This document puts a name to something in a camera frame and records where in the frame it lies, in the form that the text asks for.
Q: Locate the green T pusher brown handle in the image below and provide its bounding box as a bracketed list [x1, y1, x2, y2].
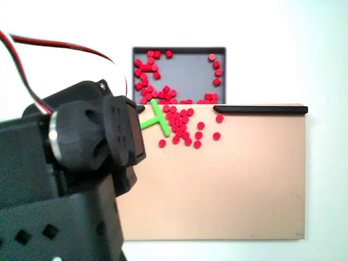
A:
[139, 98, 171, 136]

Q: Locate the grey tray container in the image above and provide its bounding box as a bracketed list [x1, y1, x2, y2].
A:
[131, 46, 227, 105]

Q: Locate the beige flat board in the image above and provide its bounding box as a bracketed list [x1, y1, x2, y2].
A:
[115, 103, 308, 241]

